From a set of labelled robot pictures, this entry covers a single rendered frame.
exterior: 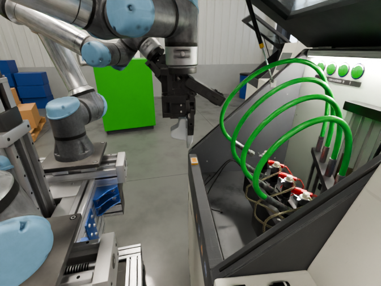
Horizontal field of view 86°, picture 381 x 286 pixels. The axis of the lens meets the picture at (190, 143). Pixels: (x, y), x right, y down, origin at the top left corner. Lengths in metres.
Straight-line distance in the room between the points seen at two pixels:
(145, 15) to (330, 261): 0.59
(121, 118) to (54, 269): 3.57
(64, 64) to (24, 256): 0.79
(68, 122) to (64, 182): 0.26
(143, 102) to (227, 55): 4.41
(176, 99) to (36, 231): 0.35
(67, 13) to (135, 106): 3.52
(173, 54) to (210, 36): 7.00
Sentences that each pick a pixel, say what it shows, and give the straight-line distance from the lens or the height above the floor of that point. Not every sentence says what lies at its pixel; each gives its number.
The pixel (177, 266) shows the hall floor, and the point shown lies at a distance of 1.75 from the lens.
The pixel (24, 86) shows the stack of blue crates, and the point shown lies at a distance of 6.86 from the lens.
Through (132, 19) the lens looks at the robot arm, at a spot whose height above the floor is 1.49.
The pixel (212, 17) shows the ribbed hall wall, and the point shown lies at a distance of 7.55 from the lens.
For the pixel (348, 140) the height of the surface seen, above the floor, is 1.26.
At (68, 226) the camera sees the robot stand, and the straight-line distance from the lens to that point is 0.64.
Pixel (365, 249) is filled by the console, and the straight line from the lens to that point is 0.51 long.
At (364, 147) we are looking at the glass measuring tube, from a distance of 0.85.
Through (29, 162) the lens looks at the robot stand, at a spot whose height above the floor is 1.13.
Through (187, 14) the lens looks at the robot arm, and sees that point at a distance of 0.48.
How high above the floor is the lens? 1.44
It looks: 24 degrees down
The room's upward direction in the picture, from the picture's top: straight up
